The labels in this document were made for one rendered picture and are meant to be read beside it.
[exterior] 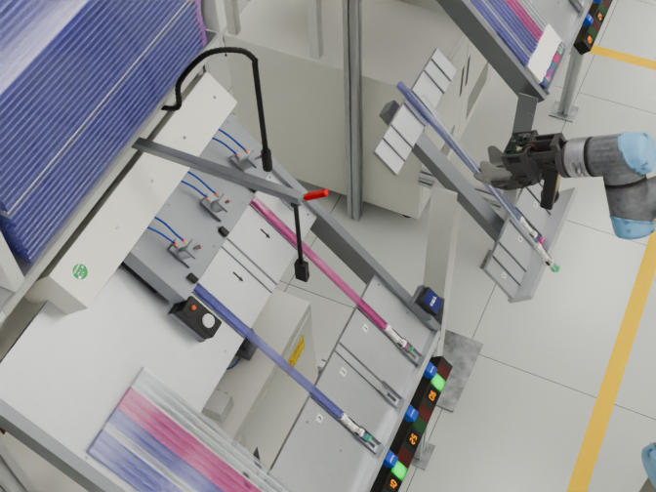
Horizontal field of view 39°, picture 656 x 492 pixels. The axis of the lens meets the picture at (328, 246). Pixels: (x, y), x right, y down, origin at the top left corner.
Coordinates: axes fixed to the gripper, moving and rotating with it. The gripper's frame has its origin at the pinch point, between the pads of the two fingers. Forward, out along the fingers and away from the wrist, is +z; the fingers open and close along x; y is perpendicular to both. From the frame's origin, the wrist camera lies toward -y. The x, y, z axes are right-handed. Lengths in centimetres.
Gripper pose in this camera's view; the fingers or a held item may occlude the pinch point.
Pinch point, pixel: (482, 174)
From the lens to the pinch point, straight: 192.1
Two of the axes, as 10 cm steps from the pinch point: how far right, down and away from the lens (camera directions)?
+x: -4.4, 7.3, -5.3
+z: -7.5, 0.2, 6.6
